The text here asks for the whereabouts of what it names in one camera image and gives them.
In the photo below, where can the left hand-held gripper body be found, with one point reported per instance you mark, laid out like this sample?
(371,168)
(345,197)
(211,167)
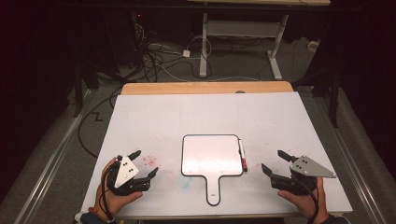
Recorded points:
(126,174)

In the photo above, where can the small white box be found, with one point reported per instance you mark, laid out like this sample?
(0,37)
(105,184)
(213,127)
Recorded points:
(313,45)

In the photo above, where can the person's right hand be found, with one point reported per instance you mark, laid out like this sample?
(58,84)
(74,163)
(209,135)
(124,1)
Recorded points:
(306,205)

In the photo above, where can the black stand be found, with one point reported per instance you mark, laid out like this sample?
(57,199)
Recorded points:
(334,99)
(77,93)

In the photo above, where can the wooden table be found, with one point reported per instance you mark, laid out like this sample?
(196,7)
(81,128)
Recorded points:
(186,87)

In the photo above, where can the white power adapter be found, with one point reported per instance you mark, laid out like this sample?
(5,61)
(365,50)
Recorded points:
(186,53)

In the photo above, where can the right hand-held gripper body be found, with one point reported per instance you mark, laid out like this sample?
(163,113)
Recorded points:
(306,168)

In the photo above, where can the person's left hand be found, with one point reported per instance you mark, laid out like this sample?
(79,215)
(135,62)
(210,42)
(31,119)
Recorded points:
(109,200)

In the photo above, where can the white marker with red cap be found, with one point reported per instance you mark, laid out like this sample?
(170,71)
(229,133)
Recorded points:
(242,151)

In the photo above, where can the white table cover sheet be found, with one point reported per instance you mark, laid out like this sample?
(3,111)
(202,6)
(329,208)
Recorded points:
(155,118)

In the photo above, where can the metal floor rail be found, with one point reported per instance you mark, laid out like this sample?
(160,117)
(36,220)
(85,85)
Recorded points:
(49,168)
(351,168)

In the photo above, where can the white paddle whiteboard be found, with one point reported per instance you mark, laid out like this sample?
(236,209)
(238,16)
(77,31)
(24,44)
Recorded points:
(211,155)

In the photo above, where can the white desk with metal legs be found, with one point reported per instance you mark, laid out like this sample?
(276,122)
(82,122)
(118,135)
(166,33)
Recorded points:
(243,28)

